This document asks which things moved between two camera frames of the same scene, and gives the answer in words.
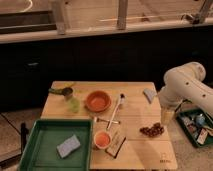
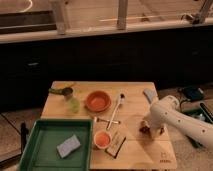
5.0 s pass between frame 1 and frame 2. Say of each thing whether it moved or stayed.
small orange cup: stayed
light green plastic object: stayed
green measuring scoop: stayed
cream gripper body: moved
